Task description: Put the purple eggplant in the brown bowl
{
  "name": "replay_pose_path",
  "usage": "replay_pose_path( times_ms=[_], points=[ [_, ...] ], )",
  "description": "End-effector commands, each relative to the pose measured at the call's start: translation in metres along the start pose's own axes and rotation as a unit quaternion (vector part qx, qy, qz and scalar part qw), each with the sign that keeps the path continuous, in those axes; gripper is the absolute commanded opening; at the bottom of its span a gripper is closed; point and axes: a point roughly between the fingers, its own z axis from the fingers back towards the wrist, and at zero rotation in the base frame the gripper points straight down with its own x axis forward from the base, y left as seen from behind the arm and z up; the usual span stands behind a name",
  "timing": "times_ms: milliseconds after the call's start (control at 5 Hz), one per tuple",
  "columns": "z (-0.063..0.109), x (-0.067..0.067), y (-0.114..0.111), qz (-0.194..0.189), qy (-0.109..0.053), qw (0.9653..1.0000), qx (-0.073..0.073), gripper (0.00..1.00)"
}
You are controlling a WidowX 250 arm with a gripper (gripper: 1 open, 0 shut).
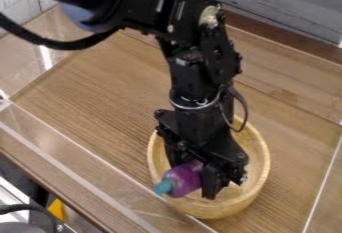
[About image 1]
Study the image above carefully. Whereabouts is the purple toy eggplant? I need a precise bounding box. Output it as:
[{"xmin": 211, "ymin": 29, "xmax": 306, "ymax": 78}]
[{"xmin": 154, "ymin": 160, "xmax": 203, "ymax": 198}]

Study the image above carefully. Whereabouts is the clear acrylic tray wall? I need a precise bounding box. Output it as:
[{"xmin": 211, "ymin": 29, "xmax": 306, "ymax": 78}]
[{"xmin": 0, "ymin": 91, "xmax": 217, "ymax": 233}]

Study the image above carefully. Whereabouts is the black cable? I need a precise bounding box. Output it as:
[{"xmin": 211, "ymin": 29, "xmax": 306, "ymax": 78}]
[{"xmin": 0, "ymin": 204, "xmax": 59, "ymax": 233}]

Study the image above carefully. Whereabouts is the yellow and black equipment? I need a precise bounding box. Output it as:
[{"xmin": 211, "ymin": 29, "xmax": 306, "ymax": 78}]
[{"xmin": 28, "ymin": 196, "xmax": 92, "ymax": 233}]

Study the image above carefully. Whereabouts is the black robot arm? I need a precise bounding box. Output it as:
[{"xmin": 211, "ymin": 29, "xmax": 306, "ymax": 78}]
[{"xmin": 0, "ymin": 0, "xmax": 249, "ymax": 199}]

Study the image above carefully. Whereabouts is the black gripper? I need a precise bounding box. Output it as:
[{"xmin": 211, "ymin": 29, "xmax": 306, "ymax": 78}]
[{"xmin": 152, "ymin": 103, "xmax": 250, "ymax": 200}]

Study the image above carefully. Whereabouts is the brown wooden bowl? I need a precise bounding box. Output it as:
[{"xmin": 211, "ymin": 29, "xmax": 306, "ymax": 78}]
[{"xmin": 147, "ymin": 122, "xmax": 271, "ymax": 219}]

